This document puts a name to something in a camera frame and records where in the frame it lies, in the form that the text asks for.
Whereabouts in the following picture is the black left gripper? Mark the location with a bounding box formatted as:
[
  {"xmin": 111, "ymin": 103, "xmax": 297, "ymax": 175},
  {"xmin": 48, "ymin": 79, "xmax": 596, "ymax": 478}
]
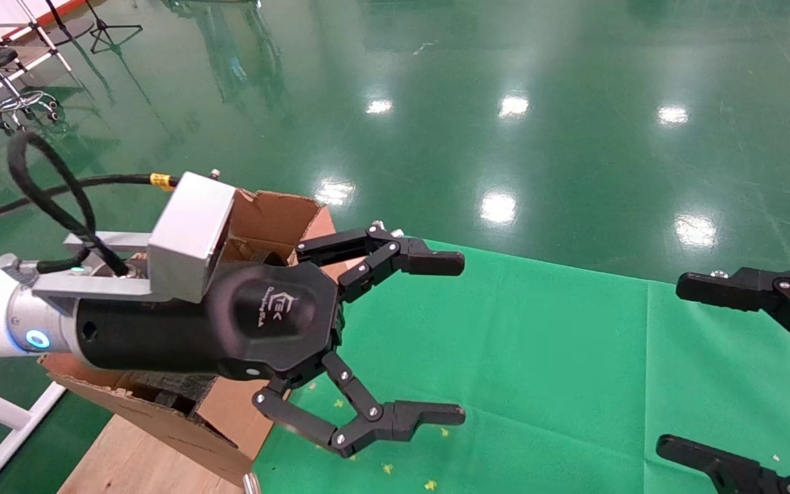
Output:
[{"xmin": 75, "ymin": 222, "xmax": 466, "ymax": 459}]

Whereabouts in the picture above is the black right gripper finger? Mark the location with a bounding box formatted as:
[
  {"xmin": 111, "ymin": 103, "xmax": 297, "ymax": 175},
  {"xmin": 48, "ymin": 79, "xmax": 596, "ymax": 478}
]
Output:
[
  {"xmin": 675, "ymin": 265, "xmax": 790, "ymax": 368},
  {"xmin": 656, "ymin": 435, "xmax": 790, "ymax": 494}
]

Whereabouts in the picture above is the large open cardboard carton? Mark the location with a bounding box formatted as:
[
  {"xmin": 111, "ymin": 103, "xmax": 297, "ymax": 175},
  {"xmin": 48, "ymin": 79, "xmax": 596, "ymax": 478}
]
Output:
[{"xmin": 38, "ymin": 187, "xmax": 342, "ymax": 485}]

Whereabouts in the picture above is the green table cloth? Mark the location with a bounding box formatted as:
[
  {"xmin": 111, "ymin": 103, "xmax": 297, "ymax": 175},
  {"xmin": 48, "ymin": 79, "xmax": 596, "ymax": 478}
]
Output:
[{"xmin": 251, "ymin": 235, "xmax": 790, "ymax": 494}]

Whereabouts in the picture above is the black tripod stand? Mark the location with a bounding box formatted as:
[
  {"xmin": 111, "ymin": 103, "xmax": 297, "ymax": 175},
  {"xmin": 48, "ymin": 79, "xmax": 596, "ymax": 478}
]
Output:
[{"xmin": 83, "ymin": 0, "xmax": 144, "ymax": 55}]

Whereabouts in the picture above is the black swivel stool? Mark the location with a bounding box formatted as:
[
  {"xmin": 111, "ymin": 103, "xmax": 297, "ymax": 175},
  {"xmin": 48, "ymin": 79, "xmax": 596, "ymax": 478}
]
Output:
[{"xmin": 0, "ymin": 46, "xmax": 64, "ymax": 136}]

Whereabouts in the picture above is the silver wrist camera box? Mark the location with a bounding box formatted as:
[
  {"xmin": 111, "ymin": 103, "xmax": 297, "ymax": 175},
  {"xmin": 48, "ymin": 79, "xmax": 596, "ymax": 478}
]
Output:
[{"xmin": 32, "ymin": 172, "xmax": 237, "ymax": 304}]

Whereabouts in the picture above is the black camera cable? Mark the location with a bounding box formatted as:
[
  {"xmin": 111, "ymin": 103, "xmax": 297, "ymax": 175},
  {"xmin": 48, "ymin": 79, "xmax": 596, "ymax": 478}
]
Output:
[{"xmin": 0, "ymin": 130, "xmax": 180, "ymax": 277}]

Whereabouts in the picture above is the white pipe frame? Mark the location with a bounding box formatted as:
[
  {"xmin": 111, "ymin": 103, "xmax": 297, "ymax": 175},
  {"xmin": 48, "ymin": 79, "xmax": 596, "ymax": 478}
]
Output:
[{"xmin": 0, "ymin": 375, "xmax": 67, "ymax": 494}]

